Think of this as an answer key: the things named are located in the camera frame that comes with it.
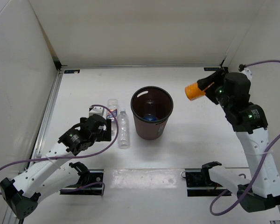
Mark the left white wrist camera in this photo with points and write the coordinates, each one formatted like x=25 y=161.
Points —
x=98 y=110

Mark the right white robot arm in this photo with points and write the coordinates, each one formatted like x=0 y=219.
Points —
x=248 y=120

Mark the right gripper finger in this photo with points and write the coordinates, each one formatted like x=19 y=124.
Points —
x=213 y=95
x=215 y=78

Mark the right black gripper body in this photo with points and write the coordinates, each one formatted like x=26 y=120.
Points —
x=222 y=98

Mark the clear bottle blue orange label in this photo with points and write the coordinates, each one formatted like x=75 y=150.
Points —
x=113 y=106

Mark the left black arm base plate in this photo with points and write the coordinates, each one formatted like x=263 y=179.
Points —
x=93 y=190

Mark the clear unlabelled plastic bottle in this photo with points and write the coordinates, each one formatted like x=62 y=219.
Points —
x=124 y=134

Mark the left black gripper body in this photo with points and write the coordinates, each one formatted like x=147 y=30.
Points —
x=92 y=138

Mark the right blue corner sticker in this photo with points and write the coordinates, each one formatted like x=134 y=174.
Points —
x=211 y=68

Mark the blue corner sticker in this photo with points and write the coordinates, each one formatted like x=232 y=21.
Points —
x=211 y=68
x=71 y=72

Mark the dark red plastic bin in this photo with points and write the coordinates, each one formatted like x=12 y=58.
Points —
x=151 y=130

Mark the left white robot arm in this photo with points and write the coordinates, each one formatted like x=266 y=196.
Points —
x=24 y=192

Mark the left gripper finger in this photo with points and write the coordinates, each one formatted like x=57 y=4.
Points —
x=105 y=134
x=80 y=124

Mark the left aluminium frame rail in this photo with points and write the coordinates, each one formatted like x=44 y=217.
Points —
x=38 y=149

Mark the left blue corner sticker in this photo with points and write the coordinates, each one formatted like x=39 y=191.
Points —
x=71 y=72

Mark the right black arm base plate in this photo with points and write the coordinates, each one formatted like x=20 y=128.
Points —
x=196 y=186

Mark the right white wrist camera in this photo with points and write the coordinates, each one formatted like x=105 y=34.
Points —
x=242 y=68

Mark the orange juice bottle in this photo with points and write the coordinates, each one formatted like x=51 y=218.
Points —
x=193 y=92

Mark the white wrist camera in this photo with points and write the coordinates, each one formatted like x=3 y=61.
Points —
x=98 y=110
x=242 y=68

